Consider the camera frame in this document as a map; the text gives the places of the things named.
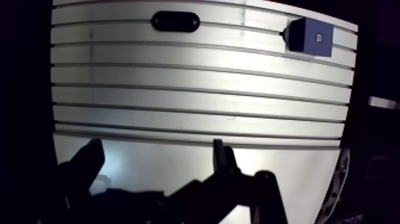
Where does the black oval holder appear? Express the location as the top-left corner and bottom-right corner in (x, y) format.
(150, 10), (201, 33)

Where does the dark blue-grey block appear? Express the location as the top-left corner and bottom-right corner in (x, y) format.
(282, 17), (335, 58)

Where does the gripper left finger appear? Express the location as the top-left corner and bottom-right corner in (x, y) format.
(36, 138), (139, 224)

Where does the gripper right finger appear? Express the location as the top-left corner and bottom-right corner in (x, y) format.
(168, 139), (289, 224)

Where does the pale holed curved strip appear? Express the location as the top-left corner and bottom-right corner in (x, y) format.
(315, 147), (351, 224)

